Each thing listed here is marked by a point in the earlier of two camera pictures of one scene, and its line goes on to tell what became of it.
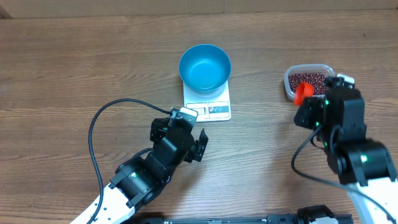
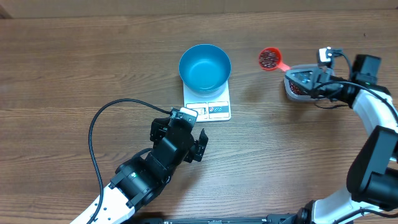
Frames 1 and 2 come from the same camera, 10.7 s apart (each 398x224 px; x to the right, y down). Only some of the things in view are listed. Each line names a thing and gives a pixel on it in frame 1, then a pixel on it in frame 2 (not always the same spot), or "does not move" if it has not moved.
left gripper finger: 198,149 does not move
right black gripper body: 310,117 to 333,90
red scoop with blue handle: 304,89 to 270,58
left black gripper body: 156,144 does not move
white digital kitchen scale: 213,107 does not move
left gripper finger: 158,128 does not move
